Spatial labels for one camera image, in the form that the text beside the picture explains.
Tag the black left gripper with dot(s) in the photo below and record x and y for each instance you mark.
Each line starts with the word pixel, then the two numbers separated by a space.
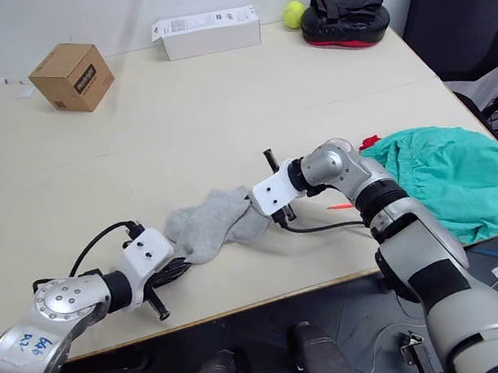
pixel 160 306

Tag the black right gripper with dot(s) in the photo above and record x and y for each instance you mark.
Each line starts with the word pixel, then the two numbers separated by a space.
pixel 271 159

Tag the large grey sock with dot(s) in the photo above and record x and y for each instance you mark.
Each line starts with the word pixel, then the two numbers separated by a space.
pixel 203 225

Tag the small grey sock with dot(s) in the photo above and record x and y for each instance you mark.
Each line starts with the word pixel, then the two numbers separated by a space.
pixel 250 227

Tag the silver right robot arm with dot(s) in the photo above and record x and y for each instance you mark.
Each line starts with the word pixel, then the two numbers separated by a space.
pixel 423 236

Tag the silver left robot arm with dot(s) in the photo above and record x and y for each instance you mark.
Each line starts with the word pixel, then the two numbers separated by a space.
pixel 61 305

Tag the green shorts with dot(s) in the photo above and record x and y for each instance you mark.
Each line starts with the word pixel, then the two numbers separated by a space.
pixel 452 176

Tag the small orange stick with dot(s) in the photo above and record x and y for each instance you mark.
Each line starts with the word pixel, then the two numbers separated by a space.
pixel 340 205

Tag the long white carton box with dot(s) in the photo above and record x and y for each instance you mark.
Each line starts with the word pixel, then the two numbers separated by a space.
pixel 209 34

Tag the yellow tennis ball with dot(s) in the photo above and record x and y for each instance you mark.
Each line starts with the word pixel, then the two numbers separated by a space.
pixel 294 14

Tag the black red boxing pad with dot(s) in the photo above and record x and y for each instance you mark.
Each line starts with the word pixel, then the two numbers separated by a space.
pixel 346 19

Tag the brown cardboard box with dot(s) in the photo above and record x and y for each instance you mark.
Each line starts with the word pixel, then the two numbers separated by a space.
pixel 71 77

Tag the black office chair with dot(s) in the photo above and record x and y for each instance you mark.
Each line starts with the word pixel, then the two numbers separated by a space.
pixel 462 17

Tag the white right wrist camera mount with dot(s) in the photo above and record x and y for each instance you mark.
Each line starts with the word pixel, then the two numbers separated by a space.
pixel 273 192

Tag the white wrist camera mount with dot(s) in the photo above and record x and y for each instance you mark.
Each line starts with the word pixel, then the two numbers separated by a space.
pixel 273 192
pixel 147 253

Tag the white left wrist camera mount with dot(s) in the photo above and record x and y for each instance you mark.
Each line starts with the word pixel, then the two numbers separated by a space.
pixel 147 253

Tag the metal bracket on floor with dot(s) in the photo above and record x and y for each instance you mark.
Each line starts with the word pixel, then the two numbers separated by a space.
pixel 416 353

